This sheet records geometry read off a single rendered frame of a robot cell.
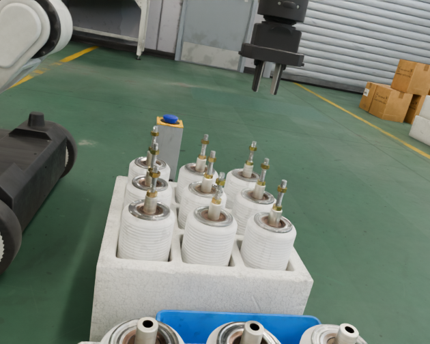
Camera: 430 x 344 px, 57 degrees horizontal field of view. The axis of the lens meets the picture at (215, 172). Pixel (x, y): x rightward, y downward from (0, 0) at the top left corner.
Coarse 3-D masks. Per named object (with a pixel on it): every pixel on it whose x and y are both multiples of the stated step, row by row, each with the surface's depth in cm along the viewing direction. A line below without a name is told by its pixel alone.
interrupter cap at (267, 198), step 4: (244, 188) 88; (248, 188) 89; (252, 188) 89; (244, 192) 86; (248, 192) 87; (252, 192) 87; (264, 192) 88; (268, 192) 88; (244, 196) 84; (248, 196) 85; (252, 196) 86; (264, 196) 87; (268, 196) 87; (272, 196) 87; (248, 200) 83; (252, 200) 83; (256, 200) 83; (260, 200) 84; (264, 200) 84; (268, 200) 85; (272, 200) 85; (264, 204) 83; (268, 204) 83
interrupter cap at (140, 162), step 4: (144, 156) 95; (136, 160) 92; (140, 160) 92; (144, 160) 93; (156, 160) 94; (160, 160) 95; (136, 164) 90; (140, 164) 90; (144, 164) 90; (160, 164) 92; (164, 164) 93; (144, 168) 89; (160, 168) 90; (164, 168) 91
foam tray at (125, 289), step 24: (120, 192) 91; (120, 216) 81; (240, 240) 82; (120, 264) 66; (144, 264) 67; (168, 264) 69; (192, 264) 70; (240, 264) 73; (288, 264) 78; (96, 288) 66; (120, 288) 67; (144, 288) 68; (168, 288) 68; (192, 288) 69; (216, 288) 70; (240, 288) 71; (264, 288) 71; (288, 288) 72; (96, 312) 68; (120, 312) 69; (144, 312) 70; (240, 312) 73; (264, 312) 74; (288, 312) 74; (96, 336) 70
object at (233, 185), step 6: (228, 174) 97; (228, 180) 96; (234, 180) 94; (240, 180) 94; (228, 186) 96; (234, 186) 94; (240, 186) 93; (246, 186) 93; (252, 186) 93; (228, 192) 96; (234, 192) 94; (228, 198) 96; (234, 198) 95; (228, 204) 96
